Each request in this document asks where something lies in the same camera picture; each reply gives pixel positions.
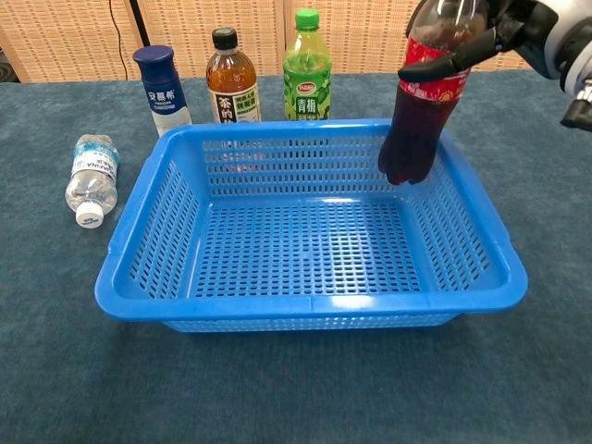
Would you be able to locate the black tripod stand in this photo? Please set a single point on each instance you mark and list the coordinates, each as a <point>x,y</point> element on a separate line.
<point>139,18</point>

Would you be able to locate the yogurt bottle blue cap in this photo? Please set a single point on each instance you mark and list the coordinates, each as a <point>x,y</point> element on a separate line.
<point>162,92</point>

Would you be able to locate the small clear water bottle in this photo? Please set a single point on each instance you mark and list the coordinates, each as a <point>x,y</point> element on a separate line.
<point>92,171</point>

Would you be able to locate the green tea bottle green cap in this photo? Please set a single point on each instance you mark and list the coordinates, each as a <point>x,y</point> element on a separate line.
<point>307,88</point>

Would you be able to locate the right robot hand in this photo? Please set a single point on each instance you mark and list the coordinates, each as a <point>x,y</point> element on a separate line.
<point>518,23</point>

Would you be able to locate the bamboo folding screen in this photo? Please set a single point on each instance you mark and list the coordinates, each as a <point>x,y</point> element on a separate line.
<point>194,28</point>

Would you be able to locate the cola bottle red label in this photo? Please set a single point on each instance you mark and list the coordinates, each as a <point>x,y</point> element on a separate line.
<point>411,139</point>

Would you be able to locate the blue perforated plastic basket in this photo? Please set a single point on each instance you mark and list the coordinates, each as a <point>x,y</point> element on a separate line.
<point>324,307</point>

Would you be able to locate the teal table cloth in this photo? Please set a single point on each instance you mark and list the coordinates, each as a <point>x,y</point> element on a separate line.
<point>296,393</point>

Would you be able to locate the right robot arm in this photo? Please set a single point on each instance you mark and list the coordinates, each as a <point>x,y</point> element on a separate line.
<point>573,60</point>

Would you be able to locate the brown tea bottle black cap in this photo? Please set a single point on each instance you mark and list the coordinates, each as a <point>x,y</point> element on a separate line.
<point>231,83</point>

